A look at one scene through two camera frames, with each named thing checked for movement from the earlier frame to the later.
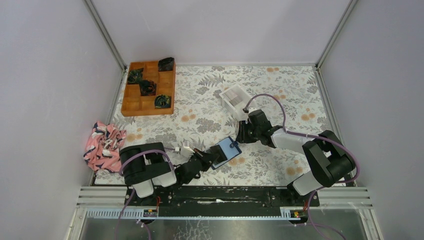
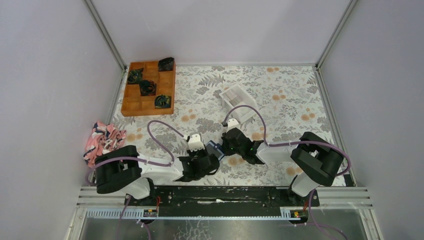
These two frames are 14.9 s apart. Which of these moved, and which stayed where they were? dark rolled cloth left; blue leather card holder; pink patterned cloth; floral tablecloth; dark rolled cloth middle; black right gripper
Moved: blue leather card holder; black right gripper
Stayed: pink patterned cloth; dark rolled cloth middle; floral tablecloth; dark rolled cloth left
